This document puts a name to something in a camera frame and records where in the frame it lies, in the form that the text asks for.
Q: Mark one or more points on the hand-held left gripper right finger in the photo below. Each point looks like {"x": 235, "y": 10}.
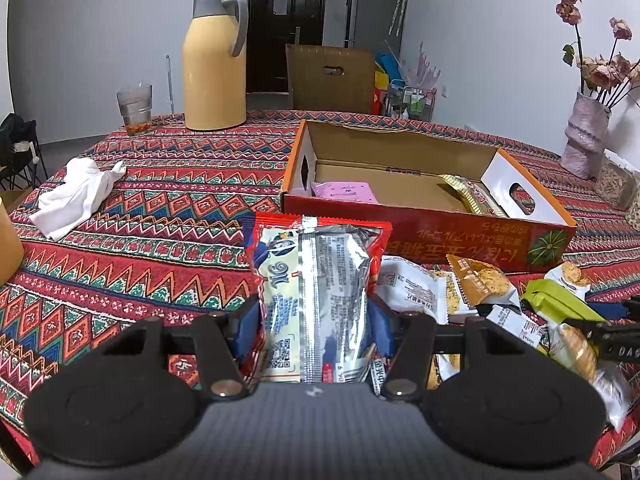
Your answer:
{"x": 380, "y": 325}

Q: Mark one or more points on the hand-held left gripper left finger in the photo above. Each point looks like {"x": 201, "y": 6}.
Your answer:
{"x": 250, "y": 325}

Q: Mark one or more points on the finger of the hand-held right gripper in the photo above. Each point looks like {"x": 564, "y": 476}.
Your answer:
{"x": 612, "y": 309}
{"x": 587, "y": 327}

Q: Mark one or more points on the green snack packet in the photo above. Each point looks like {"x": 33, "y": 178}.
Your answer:
{"x": 555, "y": 300}

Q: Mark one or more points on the white printed snack packet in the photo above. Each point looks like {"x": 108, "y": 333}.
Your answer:
{"x": 517, "y": 327}

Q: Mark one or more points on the silver red snack packet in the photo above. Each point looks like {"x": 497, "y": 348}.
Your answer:
{"x": 320, "y": 285}

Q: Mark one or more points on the red cardboard box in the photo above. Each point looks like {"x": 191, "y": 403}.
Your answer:
{"x": 450, "y": 240}

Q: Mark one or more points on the clear wrapped bread packet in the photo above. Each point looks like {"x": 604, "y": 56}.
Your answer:
{"x": 580, "y": 355}

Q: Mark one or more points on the white silver snack packet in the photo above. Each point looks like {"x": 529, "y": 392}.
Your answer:
{"x": 410, "y": 287}

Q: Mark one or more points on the small white cracker packet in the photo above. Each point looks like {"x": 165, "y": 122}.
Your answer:
{"x": 570, "y": 277}

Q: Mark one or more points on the brown gold snack packet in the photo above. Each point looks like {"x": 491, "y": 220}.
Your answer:
{"x": 480, "y": 280}

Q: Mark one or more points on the patterned tablecloth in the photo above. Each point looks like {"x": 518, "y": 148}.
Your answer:
{"x": 150, "y": 270}

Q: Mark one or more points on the pink snack packet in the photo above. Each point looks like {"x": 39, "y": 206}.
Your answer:
{"x": 345, "y": 191}

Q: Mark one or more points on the long gold snack packet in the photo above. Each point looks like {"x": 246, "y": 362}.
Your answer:
{"x": 475, "y": 195}

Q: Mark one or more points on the pink vase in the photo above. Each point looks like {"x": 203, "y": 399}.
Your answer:
{"x": 585, "y": 135}

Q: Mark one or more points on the white cloth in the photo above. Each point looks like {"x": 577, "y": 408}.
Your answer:
{"x": 75, "y": 195}

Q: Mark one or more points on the red gift box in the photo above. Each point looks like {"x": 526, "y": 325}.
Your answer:
{"x": 380, "y": 101}

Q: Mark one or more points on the brown cardboard box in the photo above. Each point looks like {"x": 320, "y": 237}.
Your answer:
{"x": 330, "y": 90}

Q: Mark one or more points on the dried roses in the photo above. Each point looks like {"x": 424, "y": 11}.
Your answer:
{"x": 607, "y": 67}

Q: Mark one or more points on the glass cup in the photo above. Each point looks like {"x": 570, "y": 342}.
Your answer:
{"x": 134, "y": 107}

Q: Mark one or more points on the yellow thermos jug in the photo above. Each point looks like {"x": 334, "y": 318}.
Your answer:
{"x": 212, "y": 75}

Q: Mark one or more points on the orange object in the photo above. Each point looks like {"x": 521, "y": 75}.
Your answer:
{"x": 9, "y": 245}

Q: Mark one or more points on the blue plastic items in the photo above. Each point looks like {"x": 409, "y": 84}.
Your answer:
{"x": 386, "y": 67}

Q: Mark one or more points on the black bag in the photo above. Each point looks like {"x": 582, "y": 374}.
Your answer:
{"x": 17, "y": 150}

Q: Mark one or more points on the dark door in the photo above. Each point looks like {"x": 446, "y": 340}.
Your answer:
{"x": 285, "y": 35}

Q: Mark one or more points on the grey refrigerator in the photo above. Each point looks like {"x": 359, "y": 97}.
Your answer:
{"x": 370, "y": 15}

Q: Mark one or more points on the white umbrella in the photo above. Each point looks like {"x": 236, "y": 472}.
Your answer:
{"x": 398, "y": 5}

